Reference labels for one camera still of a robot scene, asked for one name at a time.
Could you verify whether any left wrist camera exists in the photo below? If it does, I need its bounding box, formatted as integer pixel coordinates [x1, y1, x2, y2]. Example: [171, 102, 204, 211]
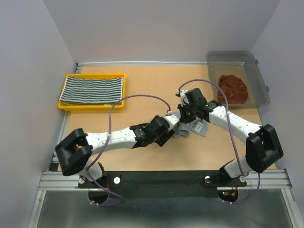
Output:
[164, 112, 181, 130]

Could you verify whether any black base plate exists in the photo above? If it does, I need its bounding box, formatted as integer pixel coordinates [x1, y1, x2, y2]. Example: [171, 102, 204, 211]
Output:
[78, 170, 247, 198]

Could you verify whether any yellow plastic tray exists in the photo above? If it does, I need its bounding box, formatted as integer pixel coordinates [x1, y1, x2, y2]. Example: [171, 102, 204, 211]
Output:
[57, 73, 126, 112]

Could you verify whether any grey plastic bin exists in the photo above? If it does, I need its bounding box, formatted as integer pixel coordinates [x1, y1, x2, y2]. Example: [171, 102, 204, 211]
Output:
[206, 51, 270, 108]

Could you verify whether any aluminium frame rail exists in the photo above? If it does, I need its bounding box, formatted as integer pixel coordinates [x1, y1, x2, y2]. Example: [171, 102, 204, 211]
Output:
[38, 170, 292, 191]

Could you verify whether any brown cloth in bin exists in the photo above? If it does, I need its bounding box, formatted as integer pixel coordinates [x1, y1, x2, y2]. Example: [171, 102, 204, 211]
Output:
[218, 75, 248, 104]

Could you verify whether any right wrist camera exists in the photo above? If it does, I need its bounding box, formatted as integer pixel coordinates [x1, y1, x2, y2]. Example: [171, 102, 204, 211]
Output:
[175, 89, 189, 106]

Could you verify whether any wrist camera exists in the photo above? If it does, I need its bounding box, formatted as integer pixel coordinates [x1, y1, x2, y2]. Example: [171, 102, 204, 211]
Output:
[164, 112, 181, 130]
[175, 89, 189, 106]

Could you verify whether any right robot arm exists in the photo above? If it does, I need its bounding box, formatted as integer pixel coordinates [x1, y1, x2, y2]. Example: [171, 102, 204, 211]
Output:
[176, 88, 284, 185]

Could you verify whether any light grey cloth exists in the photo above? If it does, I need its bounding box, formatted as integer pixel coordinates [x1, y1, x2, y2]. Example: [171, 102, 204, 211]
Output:
[173, 118, 209, 139]

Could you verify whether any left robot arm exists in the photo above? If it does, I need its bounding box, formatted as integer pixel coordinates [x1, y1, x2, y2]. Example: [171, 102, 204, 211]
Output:
[55, 114, 179, 187]

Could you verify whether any black white striped towel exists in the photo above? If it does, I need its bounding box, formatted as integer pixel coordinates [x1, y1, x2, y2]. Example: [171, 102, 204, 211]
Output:
[59, 76, 124, 105]

